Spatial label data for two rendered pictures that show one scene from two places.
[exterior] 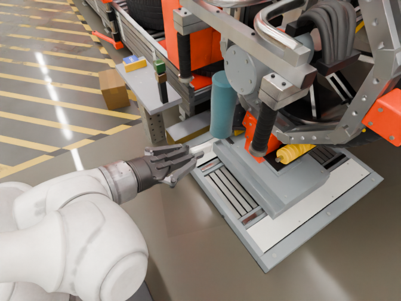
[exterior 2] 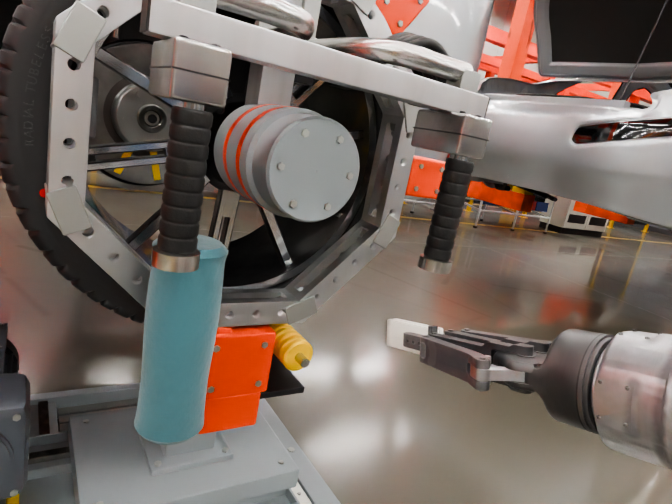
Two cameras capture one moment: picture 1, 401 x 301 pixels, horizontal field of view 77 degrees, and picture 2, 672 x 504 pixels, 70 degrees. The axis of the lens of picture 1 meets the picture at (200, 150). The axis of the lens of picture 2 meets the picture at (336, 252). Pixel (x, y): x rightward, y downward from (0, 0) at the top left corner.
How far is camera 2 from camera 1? 0.79 m
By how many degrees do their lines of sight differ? 80
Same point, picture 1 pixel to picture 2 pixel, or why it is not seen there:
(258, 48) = (423, 84)
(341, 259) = (355, 480)
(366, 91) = (403, 152)
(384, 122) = (426, 178)
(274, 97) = (484, 135)
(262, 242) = not seen: outside the picture
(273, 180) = (237, 468)
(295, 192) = (273, 446)
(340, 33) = not seen: hidden behind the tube
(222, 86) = (222, 253)
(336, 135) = (385, 232)
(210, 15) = (304, 45)
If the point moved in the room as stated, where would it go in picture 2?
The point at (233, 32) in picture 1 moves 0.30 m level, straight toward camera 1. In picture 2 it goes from (370, 69) to (658, 121)
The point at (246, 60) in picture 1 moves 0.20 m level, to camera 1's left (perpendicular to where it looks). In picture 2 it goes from (341, 135) to (337, 136)
